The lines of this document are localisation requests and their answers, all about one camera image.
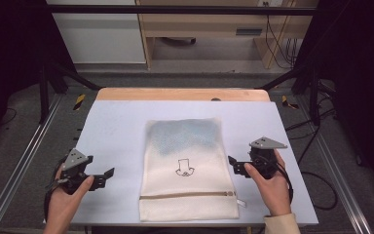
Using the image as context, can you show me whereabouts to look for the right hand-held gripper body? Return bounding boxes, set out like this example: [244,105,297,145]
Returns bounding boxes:
[248,136,288,180]

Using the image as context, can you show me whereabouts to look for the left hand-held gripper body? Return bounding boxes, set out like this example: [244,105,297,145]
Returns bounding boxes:
[46,147,94,196]

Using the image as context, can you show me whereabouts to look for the white mesh laundry bag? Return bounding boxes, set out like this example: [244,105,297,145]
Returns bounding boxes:
[138,117,247,222]

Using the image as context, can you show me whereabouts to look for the person's left hand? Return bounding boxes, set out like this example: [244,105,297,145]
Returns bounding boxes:
[44,165,95,225]

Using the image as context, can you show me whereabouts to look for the person's right hand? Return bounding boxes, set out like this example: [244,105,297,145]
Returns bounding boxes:
[243,148,292,217]

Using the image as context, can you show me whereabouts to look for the white table cover sheet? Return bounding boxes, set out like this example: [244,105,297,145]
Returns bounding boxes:
[71,99,319,227]

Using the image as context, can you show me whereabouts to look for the yellow black tape strip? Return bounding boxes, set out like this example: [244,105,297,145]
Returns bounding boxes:
[73,94,87,111]
[280,95,300,110]

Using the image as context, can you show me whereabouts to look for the wooden table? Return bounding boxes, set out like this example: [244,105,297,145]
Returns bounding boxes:
[95,87,272,102]

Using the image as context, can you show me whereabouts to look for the dark curtain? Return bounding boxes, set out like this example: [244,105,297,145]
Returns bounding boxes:
[300,0,374,189]
[0,0,66,157]

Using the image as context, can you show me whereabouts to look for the white cabinet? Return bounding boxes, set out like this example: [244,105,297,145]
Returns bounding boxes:
[46,0,147,64]

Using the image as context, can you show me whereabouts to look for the light wooden desk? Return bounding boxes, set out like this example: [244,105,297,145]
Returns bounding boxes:
[135,0,319,70]

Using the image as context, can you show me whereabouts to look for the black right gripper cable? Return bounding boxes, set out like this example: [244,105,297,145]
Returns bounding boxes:
[271,157,294,206]

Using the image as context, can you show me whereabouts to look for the metal floor rail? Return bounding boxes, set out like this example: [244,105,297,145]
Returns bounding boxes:
[0,94,63,234]
[296,96,373,234]

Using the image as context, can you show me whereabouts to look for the black floor cable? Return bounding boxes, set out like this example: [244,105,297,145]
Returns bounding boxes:
[285,106,339,212]

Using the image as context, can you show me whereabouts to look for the black frame stand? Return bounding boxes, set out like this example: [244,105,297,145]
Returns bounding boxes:
[38,58,102,125]
[258,62,323,127]

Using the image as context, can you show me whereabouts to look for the black hanging desk cables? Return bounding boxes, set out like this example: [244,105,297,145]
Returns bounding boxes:
[264,2,299,69]

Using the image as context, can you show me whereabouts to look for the black horizontal frame bar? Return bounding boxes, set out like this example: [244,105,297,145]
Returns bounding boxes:
[45,4,318,17]

